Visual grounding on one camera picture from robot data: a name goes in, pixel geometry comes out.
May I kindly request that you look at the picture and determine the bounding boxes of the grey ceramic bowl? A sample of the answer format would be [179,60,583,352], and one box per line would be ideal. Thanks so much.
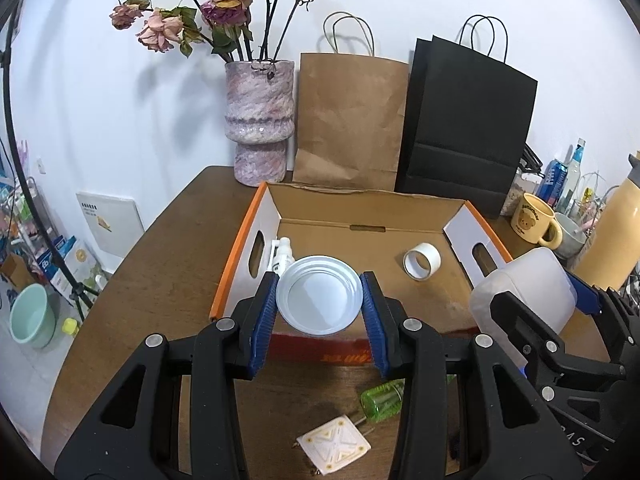
[554,214,587,260]

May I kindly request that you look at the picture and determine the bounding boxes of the white tape roll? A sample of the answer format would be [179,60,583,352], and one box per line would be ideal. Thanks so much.
[402,243,442,281]

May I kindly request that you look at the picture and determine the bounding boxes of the white spray bottle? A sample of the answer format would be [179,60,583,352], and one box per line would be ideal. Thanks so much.
[268,237,295,276]

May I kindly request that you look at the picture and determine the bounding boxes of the pink textured vase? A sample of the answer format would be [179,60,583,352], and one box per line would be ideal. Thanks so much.
[224,61,295,188]

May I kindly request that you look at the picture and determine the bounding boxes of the dried rose bouquet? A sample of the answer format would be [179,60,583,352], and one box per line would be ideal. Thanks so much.
[110,0,314,63]

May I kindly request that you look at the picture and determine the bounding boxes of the black light stand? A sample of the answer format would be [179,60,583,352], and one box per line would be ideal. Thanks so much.
[0,24,101,321]

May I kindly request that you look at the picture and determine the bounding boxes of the clear plastic bottle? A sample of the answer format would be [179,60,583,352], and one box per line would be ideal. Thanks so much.
[555,139,586,214]

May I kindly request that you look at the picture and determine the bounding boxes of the cream thermos jug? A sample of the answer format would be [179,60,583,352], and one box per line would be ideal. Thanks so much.
[572,155,640,289]

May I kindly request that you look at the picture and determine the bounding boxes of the green spray bottle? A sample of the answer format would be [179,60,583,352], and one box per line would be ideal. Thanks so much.
[359,374,458,418]

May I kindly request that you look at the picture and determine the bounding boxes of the yellow bear mug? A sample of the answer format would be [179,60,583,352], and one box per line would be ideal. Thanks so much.
[511,193,563,250]

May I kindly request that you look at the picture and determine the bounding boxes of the glass food jar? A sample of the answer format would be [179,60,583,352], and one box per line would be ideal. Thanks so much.
[500,170,542,217]

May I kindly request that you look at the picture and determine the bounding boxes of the white round jar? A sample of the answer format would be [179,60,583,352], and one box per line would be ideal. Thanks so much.
[276,256,363,336]

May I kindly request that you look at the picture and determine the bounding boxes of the black paper bag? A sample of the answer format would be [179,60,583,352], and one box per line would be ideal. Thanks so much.
[395,37,538,218]

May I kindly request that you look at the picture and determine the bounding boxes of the clear plastic container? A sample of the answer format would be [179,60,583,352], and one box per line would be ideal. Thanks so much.
[469,247,577,370]

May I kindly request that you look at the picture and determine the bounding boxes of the cream cube box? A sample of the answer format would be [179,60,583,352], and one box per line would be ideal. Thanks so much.
[295,415,371,476]

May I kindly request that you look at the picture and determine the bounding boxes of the red cardboard box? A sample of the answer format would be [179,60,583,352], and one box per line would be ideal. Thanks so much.
[209,183,512,336]

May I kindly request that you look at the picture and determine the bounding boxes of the brown paper bag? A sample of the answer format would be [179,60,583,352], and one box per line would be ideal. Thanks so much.
[290,11,410,192]

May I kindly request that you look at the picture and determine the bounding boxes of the mint green basin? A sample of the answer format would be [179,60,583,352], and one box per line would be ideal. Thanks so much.
[9,284,55,349]

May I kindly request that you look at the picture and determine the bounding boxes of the white flat box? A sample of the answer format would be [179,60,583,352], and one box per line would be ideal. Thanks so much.
[76,192,144,258]

